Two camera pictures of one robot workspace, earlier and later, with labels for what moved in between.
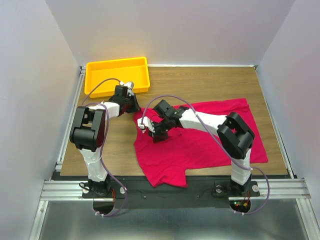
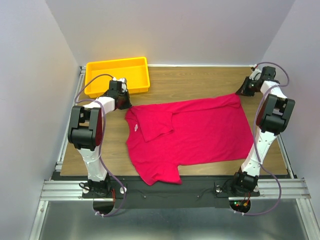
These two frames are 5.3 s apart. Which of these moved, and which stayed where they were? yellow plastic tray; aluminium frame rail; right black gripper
Moved: right black gripper
Stayed: aluminium frame rail; yellow plastic tray
